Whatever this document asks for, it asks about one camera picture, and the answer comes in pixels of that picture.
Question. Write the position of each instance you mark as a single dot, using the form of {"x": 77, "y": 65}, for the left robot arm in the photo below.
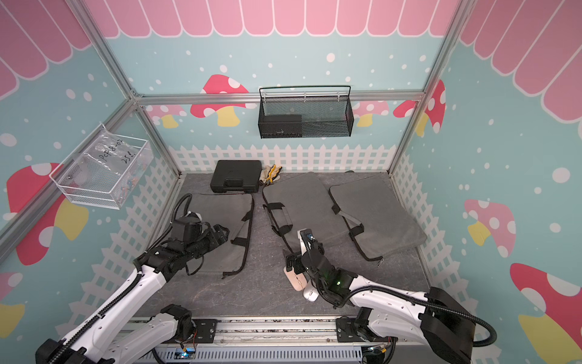
{"x": 94, "y": 340}

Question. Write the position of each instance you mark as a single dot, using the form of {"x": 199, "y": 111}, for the black box in basket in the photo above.
{"x": 281, "y": 126}

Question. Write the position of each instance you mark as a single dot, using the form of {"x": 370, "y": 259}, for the black mounting plate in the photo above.
{"x": 200, "y": 331}
{"x": 353, "y": 330}

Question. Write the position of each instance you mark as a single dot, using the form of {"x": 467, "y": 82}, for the black wire mesh basket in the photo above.
{"x": 326, "y": 110}

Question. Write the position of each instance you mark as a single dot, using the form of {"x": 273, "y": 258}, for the yellow black pliers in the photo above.
{"x": 270, "y": 174}

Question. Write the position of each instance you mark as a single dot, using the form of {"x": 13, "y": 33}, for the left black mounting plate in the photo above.
{"x": 200, "y": 331}

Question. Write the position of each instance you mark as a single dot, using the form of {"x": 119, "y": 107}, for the white wire basket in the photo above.
{"x": 75, "y": 195}

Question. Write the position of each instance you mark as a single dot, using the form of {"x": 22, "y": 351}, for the pink mouse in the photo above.
{"x": 298, "y": 281}

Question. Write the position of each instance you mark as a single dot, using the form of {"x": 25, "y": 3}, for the silver mouse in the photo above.
{"x": 310, "y": 293}

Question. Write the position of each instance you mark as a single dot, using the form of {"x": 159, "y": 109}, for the grey laptop bag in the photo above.
{"x": 232, "y": 216}
{"x": 301, "y": 201}
{"x": 378, "y": 224}

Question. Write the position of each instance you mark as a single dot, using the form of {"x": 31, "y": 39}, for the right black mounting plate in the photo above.
{"x": 353, "y": 330}

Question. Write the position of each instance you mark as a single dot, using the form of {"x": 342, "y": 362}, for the clear plastic bag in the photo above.
{"x": 111, "y": 166}

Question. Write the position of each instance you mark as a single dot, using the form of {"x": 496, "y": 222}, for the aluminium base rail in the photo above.
{"x": 264, "y": 338}

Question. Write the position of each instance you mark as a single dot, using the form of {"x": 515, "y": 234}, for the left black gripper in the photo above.
{"x": 214, "y": 241}

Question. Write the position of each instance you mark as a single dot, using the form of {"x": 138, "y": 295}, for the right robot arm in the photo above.
{"x": 389, "y": 314}

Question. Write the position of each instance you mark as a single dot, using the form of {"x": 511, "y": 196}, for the black plastic tool case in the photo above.
{"x": 236, "y": 176}

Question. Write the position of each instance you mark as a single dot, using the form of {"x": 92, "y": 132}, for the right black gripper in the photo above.
{"x": 298, "y": 258}

